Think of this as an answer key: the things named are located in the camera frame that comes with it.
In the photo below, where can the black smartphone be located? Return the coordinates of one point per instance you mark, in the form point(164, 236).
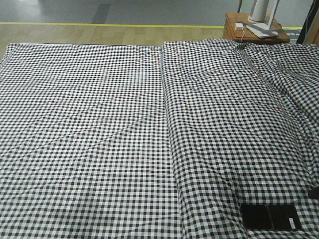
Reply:
point(256, 217)
point(285, 217)

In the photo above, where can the checkered bed sheet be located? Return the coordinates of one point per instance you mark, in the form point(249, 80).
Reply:
point(84, 146)

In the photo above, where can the checkered folded quilt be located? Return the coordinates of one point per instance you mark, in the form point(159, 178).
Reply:
point(243, 122)

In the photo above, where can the wooden bedside table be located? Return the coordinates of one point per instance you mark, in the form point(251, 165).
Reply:
point(246, 35)

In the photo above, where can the small white charger block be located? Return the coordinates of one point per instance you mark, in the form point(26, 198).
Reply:
point(239, 26)

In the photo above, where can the white lamp base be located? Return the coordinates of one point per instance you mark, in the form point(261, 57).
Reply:
point(264, 29)

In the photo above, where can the white cylindrical air purifier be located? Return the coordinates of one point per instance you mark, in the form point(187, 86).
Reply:
point(258, 11)

